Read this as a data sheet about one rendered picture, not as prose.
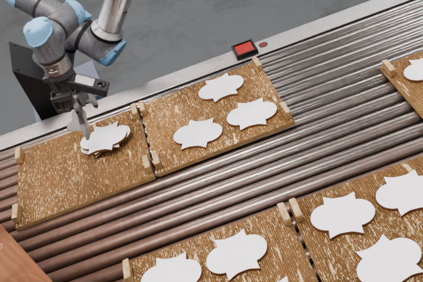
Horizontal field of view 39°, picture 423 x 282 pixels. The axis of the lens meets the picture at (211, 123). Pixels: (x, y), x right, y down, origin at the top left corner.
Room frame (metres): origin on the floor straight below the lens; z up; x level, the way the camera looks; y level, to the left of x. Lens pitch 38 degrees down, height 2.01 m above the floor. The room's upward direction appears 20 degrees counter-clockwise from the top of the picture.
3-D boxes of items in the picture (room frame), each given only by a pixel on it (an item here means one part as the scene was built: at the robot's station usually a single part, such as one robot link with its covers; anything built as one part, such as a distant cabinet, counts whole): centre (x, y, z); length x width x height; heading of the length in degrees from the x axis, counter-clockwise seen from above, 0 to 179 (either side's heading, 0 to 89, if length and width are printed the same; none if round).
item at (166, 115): (1.44, -0.01, 0.93); 0.41 x 0.35 x 0.02; 92
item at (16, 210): (1.29, 0.60, 0.95); 0.06 x 0.02 x 0.03; 1
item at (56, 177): (1.43, 0.41, 0.93); 0.41 x 0.35 x 0.02; 91
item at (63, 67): (1.46, 0.34, 1.25); 0.08 x 0.08 x 0.05
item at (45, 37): (1.47, 0.34, 1.33); 0.09 x 0.08 x 0.11; 143
